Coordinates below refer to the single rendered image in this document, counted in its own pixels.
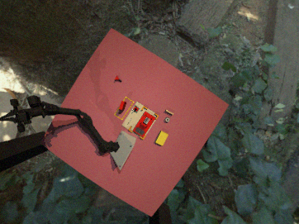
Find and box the yellow block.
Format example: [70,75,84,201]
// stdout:
[155,131,168,145]

